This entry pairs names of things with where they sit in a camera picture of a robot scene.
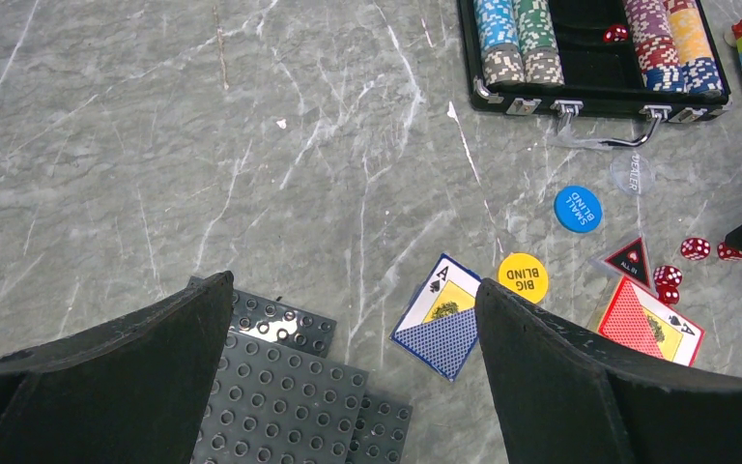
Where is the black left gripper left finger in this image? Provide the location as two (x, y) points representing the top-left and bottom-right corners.
(0, 272), (233, 463)

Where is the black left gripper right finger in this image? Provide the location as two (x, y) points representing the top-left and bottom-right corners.
(475, 278), (742, 463)

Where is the red die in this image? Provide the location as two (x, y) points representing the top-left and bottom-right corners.
(653, 265), (683, 287)
(603, 24), (629, 44)
(680, 237), (711, 261)
(717, 242), (742, 261)
(657, 285), (680, 305)

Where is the red backed card deck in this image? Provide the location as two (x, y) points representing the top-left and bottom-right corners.
(588, 276), (705, 366)

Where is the yellow big blind button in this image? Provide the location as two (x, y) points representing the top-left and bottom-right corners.
(498, 253), (549, 304)

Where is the black triangular all-in marker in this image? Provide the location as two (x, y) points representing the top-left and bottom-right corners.
(589, 234), (655, 291)

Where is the large dark grey baseplate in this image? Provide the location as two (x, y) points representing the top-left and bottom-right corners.
(191, 331), (368, 463)

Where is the clear dealer button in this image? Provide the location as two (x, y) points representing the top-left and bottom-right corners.
(610, 153), (655, 196)

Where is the yellow and blue chip stack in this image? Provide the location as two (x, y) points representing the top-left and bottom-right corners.
(663, 0), (724, 97)

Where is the blue small blind button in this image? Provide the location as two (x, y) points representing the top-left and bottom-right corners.
(554, 186), (603, 233)

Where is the black poker chip case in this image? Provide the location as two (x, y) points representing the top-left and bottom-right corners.
(458, 1), (732, 150)

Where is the purple red blue chip stack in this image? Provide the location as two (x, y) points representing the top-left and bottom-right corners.
(623, 0), (686, 93)

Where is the green and grey chip stack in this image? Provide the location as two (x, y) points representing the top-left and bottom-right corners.
(513, 0), (565, 86)

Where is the blue and grey chip stack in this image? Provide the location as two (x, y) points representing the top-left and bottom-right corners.
(473, 0), (526, 86)

